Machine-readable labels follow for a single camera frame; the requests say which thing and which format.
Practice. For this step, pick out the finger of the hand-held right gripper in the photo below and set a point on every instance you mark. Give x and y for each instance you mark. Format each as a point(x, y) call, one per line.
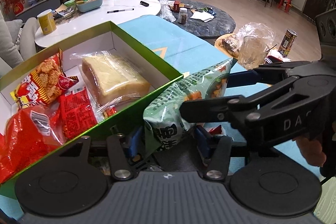
point(246, 78)
point(210, 109)

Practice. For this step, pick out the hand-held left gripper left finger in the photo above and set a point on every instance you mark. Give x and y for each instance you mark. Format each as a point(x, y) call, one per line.
point(136, 141)

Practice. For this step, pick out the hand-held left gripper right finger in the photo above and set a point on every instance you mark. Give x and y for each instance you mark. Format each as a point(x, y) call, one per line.
point(202, 141)

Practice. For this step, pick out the green cardboard box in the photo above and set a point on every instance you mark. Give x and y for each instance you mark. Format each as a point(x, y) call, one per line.
point(136, 115)

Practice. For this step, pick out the green chip snack packet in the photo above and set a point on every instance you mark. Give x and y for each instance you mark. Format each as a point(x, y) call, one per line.
point(168, 106)

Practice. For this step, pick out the red snack packet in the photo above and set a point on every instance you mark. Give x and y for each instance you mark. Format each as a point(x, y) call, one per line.
point(77, 113)

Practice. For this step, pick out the sponge cake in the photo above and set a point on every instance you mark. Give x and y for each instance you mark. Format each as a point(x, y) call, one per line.
point(113, 77)

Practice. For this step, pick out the yellow red cracker packet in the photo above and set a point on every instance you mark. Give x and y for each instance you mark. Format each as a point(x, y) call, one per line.
point(44, 79)

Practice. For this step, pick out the red plastic snack bag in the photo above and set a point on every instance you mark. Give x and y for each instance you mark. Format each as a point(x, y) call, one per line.
point(23, 140)

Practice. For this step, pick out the person's right hand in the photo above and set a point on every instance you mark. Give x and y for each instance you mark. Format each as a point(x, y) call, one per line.
point(312, 153)

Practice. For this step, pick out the clear bag of bread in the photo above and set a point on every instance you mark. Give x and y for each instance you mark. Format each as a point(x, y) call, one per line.
point(256, 43)

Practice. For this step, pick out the wooden plate with food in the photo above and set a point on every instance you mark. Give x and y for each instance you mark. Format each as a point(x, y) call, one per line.
point(225, 45)

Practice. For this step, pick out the small red candy packet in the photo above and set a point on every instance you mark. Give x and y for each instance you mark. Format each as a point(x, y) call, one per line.
point(109, 112)

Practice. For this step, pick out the dark drink can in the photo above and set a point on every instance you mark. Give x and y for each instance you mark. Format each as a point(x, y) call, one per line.
point(288, 43)

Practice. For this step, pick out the dark marble round table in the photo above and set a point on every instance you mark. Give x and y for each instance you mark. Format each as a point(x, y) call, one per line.
point(210, 27)

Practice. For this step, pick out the white paper sheet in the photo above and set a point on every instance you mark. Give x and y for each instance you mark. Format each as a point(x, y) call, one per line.
point(202, 16)

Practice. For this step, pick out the red plastic stool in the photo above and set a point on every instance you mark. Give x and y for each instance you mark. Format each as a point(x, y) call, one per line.
point(284, 2)

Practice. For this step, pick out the brown glass jar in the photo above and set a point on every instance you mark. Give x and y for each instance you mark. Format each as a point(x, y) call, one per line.
point(183, 16)

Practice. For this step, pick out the small red box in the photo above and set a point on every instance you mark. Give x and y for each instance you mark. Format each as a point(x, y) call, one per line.
point(178, 6)

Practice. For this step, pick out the crumpled clear plastic bag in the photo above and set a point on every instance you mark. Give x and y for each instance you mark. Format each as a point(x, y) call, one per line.
point(166, 11)

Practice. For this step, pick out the white round table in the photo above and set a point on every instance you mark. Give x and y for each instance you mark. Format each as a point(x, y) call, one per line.
point(118, 22)

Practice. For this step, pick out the black lighter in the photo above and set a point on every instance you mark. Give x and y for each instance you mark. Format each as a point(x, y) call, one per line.
point(144, 3)

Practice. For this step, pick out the black pen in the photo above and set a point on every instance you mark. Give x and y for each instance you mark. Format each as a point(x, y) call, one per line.
point(120, 11)

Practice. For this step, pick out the blue grey plastic basket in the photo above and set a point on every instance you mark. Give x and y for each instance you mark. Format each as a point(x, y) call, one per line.
point(90, 5)

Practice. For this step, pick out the dark wrapped candy pile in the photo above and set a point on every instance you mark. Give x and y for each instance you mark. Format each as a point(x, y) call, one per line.
point(63, 13)

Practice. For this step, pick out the yellow tin can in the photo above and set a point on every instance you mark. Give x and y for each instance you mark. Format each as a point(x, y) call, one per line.
point(47, 23)

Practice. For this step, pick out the green bowl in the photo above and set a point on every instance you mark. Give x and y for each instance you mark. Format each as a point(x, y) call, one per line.
point(69, 3)

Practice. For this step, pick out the beige armchair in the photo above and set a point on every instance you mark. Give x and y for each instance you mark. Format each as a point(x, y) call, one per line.
point(8, 43)

